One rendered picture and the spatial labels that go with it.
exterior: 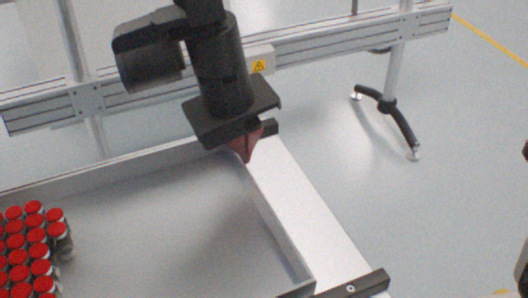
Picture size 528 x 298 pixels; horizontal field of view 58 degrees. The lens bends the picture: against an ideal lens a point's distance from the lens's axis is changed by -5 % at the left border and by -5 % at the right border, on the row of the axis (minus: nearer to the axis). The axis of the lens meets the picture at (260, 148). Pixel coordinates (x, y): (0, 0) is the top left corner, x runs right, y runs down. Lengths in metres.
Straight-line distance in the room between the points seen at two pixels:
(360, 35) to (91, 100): 0.93
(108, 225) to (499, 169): 1.76
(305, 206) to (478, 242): 1.28
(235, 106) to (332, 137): 1.58
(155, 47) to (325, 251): 0.29
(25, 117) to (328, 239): 1.13
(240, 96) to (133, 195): 0.21
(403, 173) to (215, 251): 1.48
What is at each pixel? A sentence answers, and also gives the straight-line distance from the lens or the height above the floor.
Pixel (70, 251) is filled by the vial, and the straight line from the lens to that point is 0.60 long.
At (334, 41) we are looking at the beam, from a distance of 1.74.
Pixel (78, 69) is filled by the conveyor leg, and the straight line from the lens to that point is 1.50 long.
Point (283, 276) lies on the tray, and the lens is 0.56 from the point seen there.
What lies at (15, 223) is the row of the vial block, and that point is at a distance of 0.61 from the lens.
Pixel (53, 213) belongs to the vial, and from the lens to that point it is 0.60.
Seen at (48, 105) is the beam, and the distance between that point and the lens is 1.53.
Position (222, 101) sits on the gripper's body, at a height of 1.03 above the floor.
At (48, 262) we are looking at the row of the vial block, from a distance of 0.55.
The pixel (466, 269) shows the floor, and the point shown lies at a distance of 1.76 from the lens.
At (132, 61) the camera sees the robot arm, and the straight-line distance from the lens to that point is 0.50.
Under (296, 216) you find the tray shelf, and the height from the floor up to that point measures 0.88.
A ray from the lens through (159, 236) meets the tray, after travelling 0.60.
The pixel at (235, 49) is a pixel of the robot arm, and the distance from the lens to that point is 0.51.
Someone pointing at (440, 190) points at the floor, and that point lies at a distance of 1.97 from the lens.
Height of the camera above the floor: 1.34
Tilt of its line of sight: 42 degrees down
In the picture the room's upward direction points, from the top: straight up
